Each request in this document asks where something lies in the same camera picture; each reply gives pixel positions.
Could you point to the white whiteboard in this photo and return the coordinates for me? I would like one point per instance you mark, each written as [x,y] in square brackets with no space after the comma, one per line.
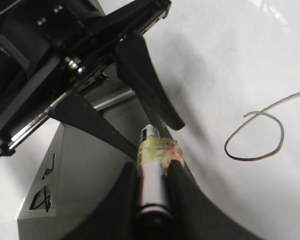
[232,70]

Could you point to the white black whiteboard marker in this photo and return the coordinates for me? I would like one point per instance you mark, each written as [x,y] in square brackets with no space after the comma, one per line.
[154,156]

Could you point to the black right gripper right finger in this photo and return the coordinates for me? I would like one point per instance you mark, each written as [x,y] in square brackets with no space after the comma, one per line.
[195,216]

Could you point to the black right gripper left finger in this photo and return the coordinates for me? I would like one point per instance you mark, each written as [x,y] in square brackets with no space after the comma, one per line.
[113,218]

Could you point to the white marker holder box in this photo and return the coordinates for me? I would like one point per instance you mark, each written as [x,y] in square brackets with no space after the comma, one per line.
[75,175]

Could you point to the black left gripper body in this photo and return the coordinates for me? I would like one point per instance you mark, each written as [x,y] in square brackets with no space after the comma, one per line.
[51,47]

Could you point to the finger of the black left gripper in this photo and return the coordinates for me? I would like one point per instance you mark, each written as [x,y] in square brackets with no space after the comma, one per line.
[135,69]
[74,110]

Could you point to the chrome metal rod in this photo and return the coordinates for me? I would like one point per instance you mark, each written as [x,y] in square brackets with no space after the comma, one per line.
[114,100]

